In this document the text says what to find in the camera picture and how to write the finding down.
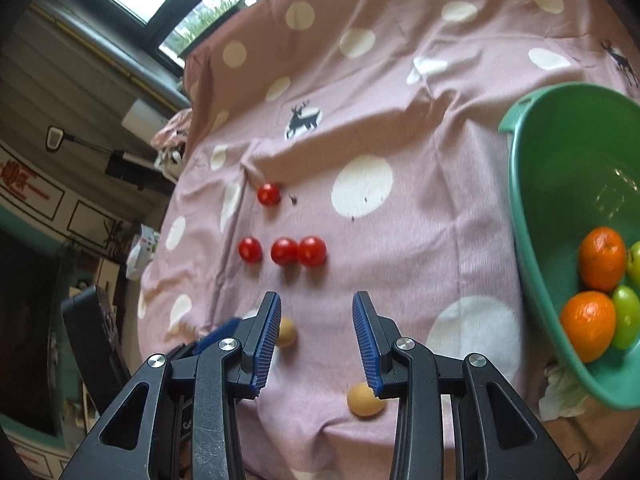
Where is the green jujube fruit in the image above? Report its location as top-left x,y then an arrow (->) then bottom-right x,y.
612,285 -> 640,351

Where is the large orange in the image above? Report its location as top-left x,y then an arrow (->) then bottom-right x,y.
577,226 -> 627,292

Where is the tan longan right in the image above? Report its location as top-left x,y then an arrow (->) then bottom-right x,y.
346,382 -> 385,418

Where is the tan longan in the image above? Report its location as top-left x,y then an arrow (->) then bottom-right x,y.
346,382 -> 385,418
276,318 -> 297,348

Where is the tan longan left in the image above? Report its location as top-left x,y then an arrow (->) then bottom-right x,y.
276,318 -> 297,348

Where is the printed paper shopping bag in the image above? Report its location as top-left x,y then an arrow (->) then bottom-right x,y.
126,224 -> 160,281

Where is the left cherry tomato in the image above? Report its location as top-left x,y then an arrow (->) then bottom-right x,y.
238,236 -> 264,264

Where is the cherry tomato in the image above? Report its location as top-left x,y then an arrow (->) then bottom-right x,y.
257,183 -> 281,207
297,235 -> 328,268
238,236 -> 264,264
270,237 -> 298,266

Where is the middle cherry tomato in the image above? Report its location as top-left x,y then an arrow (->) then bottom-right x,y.
270,237 -> 298,266

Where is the right cherry tomato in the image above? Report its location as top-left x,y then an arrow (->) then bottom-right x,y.
297,235 -> 328,268

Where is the white crumpled tissue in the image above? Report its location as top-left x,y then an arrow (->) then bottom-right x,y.
538,364 -> 588,422

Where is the far cherry tomato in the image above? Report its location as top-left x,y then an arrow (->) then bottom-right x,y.
257,183 -> 281,207

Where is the pink clothes pile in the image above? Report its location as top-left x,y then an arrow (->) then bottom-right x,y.
151,108 -> 192,184

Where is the pink polka dot cloth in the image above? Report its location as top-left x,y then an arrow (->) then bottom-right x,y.
138,0 -> 639,479

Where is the green plastic basin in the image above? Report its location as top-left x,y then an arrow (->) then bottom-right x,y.
498,82 -> 639,411

